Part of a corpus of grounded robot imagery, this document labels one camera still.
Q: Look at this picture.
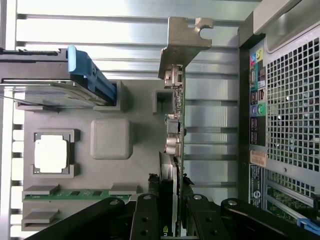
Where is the grey printed parts rack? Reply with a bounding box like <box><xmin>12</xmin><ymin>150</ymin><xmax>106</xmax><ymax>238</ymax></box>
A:
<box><xmin>13</xmin><ymin>79</ymin><xmax>186</xmax><ymax>232</ymax></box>

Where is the hard disk in blue caddy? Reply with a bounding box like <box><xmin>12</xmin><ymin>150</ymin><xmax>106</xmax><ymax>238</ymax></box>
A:
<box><xmin>0</xmin><ymin>44</ymin><xmax>118</xmax><ymax>108</ymax></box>

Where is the silver CPU chip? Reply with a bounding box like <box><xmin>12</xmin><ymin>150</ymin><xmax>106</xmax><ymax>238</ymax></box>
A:
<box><xmin>34</xmin><ymin>134</ymin><xmax>70</xmax><ymax>173</ymax></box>

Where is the open black PC case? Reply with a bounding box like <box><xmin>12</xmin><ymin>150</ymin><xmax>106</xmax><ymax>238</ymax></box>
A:
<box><xmin>237</xmin><ymin>0</ymin><xmax>320</xmax><ymax>233</ymax></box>

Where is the green RAM stick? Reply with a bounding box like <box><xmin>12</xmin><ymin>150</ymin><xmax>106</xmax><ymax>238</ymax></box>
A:
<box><xmin>23</xmin><ymin>189</ymin><xmax>136</xmax><ymax>203</ymax></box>

